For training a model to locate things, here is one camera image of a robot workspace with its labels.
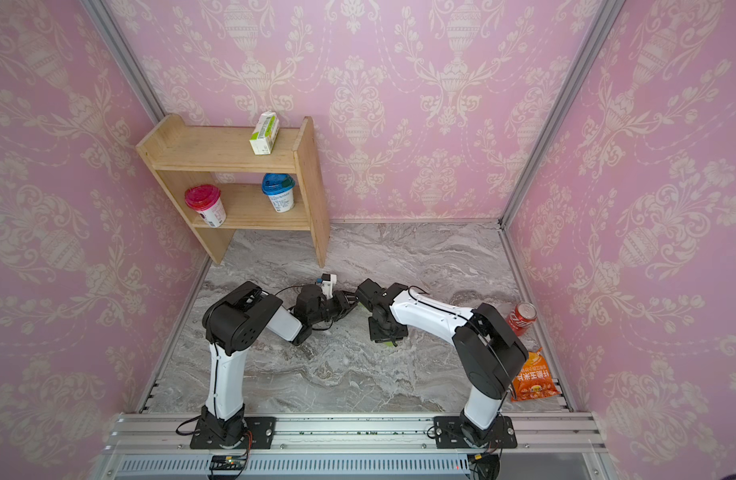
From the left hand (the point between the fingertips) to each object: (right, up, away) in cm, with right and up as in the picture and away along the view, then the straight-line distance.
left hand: (363, 300), depth 95 cm
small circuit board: (-33, -36, -22) cm, 53 cm away
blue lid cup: (-24, +34, -7) cm, 42 cm away
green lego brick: (+7, -7, -20) cm, 22 cm away
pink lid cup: (-44, +30, -11) cm, 54 cm away
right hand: (+7, -9, -8) cm, 14 cm away
